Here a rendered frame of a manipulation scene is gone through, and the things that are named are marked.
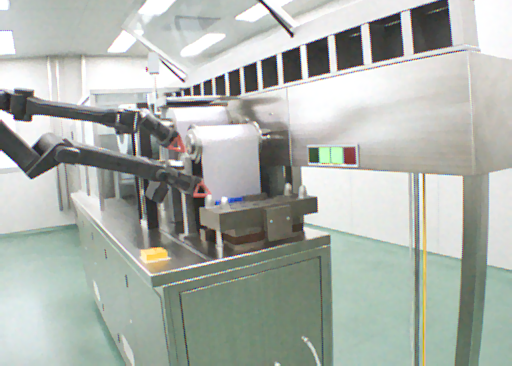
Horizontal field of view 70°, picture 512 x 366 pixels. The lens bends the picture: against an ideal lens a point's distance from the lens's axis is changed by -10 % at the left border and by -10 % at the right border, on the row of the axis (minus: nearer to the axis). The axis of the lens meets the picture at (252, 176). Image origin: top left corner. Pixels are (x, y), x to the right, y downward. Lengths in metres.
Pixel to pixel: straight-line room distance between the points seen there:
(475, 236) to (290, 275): 0.61
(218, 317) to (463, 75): 0.97
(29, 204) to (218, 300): 5.86
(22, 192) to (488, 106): 6.55
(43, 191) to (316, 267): 5.87
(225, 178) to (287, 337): 0.61
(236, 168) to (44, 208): 5.65
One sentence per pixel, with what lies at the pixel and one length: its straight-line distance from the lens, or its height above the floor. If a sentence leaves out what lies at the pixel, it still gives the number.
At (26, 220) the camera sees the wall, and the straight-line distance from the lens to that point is 6.98.
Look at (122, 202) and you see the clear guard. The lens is 2.44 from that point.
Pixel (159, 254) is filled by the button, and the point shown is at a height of 0.92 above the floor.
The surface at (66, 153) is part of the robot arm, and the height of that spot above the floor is 1.26.
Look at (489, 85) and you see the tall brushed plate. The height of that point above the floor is 1.36.
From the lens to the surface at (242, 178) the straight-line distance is 1.52.
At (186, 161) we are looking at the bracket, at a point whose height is 1.19.
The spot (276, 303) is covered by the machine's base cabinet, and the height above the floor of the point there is 0.70.
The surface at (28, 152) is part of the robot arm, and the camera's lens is 1.06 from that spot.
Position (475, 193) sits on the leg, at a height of 1.07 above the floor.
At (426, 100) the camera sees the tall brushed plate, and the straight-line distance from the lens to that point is 1.09.
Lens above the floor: 1.27
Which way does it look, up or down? 6 degrees down
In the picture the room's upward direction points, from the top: 4 degrees counter-clockwise
